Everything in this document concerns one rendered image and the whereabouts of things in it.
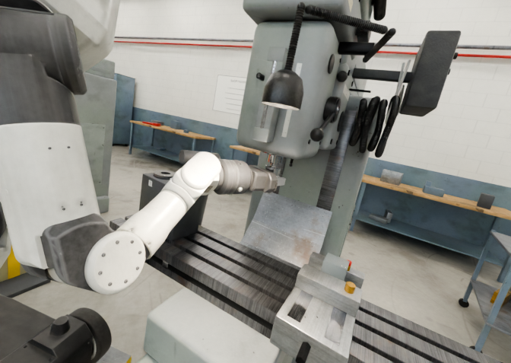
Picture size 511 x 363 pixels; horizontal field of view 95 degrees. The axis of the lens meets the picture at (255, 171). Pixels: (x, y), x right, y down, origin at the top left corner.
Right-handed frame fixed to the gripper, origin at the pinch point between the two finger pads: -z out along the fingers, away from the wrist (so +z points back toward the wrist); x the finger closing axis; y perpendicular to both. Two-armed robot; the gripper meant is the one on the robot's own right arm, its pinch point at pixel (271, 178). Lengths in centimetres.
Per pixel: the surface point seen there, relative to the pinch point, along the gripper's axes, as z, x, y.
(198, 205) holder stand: 7.8, 27.0, 18.8
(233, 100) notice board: -255, 445, -65
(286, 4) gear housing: 11.8, -5.1, -40.6
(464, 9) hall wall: -416, 94, -252
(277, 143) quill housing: 6.9, -6.8, -10.9
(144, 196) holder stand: 23, 42, 21
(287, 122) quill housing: 6.6, -8.0, -16.2
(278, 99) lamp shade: 20.3, -18.6, -18.9
